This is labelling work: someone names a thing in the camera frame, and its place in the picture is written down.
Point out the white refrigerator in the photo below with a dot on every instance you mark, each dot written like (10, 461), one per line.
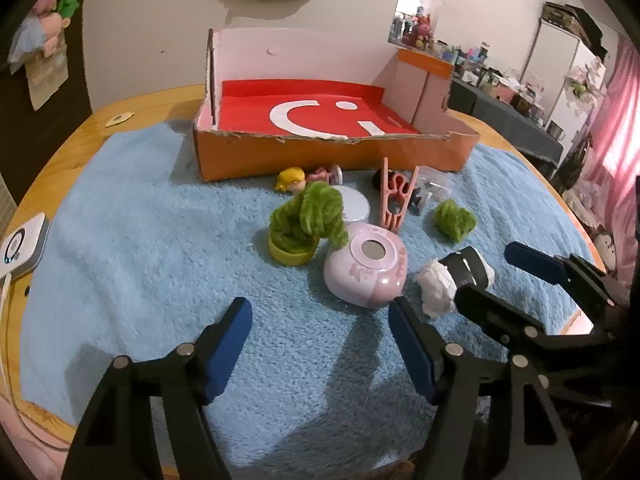
(560, 75)

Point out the dark covered side table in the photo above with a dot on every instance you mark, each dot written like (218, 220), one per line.
(500, 115)

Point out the white square gadget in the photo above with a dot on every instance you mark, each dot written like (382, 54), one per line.
(22, 245)

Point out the dark-haired figurine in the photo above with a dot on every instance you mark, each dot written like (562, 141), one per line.
(376, 179)

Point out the metal cup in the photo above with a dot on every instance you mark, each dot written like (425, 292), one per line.
(556, 130)

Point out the pink hair clip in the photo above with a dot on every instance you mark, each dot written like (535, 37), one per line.
(387, 210)

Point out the orange cardboard box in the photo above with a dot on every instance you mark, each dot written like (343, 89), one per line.
(325, 160)

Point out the green plush toy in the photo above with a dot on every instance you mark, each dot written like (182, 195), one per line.
(69, 2)

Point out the blue fuzzy blanket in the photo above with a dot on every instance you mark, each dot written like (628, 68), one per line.
(150, 235)

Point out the clear plastic box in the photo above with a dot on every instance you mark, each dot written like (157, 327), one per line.
(431, 180)

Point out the pink round device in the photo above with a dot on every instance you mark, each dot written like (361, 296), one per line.
(360, 280)

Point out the artificial flowers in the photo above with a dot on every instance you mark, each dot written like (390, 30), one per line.
(585, 80)

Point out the dark brown door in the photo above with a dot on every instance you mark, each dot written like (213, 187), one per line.
(30, 150)

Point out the black and white plush toy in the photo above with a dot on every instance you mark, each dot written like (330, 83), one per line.
(606, 252)

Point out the green fuzzy plant yellow pot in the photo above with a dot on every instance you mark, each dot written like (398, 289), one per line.
(310, 210)

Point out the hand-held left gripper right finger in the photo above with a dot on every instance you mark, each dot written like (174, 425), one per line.
(412, 350)

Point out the clutter of jars and bottles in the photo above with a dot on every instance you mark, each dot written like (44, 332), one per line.
(490, 80)

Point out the dark basket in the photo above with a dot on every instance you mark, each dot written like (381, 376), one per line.
(570, 17)

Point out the clear plastic bag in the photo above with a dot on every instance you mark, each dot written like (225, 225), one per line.
(27, 37)

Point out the white roll with black band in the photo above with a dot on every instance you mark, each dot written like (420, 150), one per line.
(435, 285)

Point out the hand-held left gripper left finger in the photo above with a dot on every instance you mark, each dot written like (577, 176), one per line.
(230, 350)

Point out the small wooden tag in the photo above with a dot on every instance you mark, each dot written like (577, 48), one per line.
(119, 119)

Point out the white round compact mirror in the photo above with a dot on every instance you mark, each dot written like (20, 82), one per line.
(356, 205)

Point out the brown paper card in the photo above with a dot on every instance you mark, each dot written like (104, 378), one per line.
(47, 80)

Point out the small green fuzzy ball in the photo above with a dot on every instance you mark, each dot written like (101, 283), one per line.
(455, 220)

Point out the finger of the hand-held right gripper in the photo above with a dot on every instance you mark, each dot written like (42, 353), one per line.
(535, 261)
(485, 310)

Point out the red and pink stuffed toy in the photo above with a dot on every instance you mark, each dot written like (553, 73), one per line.
(422, 30)

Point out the pink curtain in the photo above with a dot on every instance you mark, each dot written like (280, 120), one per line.
(620, 135)

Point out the blonde figurine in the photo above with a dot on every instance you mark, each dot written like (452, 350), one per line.
(291, 179)

